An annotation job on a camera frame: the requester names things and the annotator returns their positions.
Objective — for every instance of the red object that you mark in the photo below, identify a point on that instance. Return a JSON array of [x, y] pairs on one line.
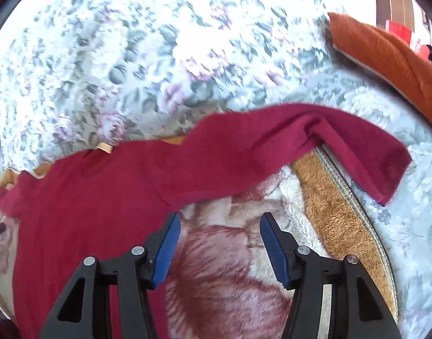
[[397, 31]]

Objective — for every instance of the orange cushion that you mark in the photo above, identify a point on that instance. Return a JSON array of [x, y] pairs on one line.
[[389, 53]]

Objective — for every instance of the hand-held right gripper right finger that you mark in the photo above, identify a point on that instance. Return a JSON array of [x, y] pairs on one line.
[[274, 250]]

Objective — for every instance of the dark red sweater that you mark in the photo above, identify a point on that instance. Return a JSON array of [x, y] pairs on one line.
[[113, 190]]

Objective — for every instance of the pale floral bedsheet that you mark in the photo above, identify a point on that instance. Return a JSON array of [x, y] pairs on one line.
[[413, 236]]

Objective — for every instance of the floral duvet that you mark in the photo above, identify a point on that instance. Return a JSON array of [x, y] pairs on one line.
[[131, 60]]

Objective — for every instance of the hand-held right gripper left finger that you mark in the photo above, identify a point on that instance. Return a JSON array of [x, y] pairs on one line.
[[166, 247]]

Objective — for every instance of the plush floral blanket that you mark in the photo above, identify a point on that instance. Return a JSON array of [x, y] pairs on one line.
[[237, 272]]

